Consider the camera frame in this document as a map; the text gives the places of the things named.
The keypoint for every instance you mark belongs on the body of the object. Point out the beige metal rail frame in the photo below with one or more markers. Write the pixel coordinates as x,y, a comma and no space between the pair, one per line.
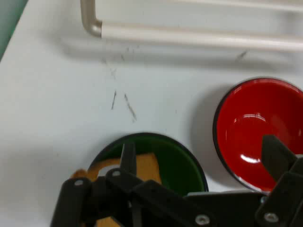
165,35

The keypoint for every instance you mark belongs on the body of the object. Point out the green bowl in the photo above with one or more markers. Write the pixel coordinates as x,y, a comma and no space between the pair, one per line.
180,163

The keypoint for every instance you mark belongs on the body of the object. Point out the red bowl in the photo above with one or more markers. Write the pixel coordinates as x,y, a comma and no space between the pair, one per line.
248,123

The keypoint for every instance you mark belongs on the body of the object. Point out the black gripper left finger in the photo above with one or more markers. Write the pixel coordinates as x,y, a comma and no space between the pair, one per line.
123,179

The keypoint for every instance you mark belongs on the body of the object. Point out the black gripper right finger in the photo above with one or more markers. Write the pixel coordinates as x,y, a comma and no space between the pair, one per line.
277,160

